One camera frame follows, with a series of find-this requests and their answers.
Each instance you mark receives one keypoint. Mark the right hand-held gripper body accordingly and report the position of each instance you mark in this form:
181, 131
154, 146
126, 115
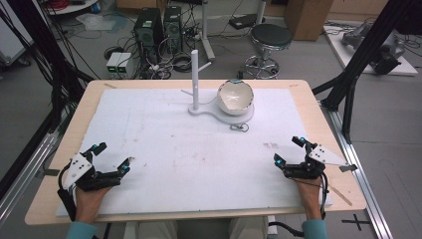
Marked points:
307, 170

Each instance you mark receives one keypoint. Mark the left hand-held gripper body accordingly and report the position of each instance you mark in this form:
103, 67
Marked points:
99, 179

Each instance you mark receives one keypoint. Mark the person's left hand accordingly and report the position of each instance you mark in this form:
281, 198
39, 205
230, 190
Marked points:
89, 202

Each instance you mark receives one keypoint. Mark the person's right hand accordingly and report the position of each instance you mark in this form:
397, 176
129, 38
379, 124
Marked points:
310, 197

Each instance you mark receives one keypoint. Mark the grey tape piece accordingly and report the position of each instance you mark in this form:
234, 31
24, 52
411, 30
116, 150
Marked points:
348, 168
48, 172

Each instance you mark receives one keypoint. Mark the thin wooden strip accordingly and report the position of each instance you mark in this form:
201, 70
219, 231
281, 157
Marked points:
340, 195

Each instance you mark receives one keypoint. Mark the white foam board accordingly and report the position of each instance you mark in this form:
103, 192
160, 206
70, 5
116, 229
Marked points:
185, 166

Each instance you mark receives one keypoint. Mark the person's left leg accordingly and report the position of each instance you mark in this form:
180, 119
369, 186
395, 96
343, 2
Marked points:
156, 229

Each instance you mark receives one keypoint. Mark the person's leg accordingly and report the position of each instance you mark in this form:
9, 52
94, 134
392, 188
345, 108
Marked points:
247, 228
156, 229

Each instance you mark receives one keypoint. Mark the person's right leg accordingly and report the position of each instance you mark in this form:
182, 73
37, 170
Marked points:
247, 228

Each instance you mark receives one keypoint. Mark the white ceramic bowl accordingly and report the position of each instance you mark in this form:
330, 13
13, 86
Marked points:
234, 98

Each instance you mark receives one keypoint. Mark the white power supply box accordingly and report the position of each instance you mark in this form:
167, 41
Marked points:
125, 63
112, 63

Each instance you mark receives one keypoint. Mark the white platform board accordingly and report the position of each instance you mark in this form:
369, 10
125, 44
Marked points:
358, 63

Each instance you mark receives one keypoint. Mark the white stand with pole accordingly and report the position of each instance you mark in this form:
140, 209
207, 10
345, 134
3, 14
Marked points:
195, 83

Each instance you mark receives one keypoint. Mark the black round stool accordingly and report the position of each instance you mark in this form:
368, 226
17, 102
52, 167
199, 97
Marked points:
270, 36

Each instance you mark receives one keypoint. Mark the brown wooden cabinet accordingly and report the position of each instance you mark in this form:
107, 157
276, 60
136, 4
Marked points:
308, 18

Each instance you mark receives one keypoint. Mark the grey machine on platform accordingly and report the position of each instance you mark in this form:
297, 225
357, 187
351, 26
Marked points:
381, 43

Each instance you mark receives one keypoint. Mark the clear plastic bag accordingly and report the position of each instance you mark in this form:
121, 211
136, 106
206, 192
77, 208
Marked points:
96, 21

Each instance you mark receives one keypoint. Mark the large black computer tower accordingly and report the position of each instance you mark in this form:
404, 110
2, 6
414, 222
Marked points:
147, 31

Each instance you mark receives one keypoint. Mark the black flat case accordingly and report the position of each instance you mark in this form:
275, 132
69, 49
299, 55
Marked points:
244, 21

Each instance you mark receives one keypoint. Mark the small black computer tower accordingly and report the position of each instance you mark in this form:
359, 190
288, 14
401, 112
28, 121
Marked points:
172, 26

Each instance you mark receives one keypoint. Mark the round white table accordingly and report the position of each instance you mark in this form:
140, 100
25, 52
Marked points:
69, 7

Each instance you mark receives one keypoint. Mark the white table leg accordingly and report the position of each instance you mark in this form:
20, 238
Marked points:
206, 30

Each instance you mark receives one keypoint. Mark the aluminium rail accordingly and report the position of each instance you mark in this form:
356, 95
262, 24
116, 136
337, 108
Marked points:
23, 179
361, 179

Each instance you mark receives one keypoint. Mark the black frame strut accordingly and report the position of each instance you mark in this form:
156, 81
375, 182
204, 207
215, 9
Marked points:
365, 49

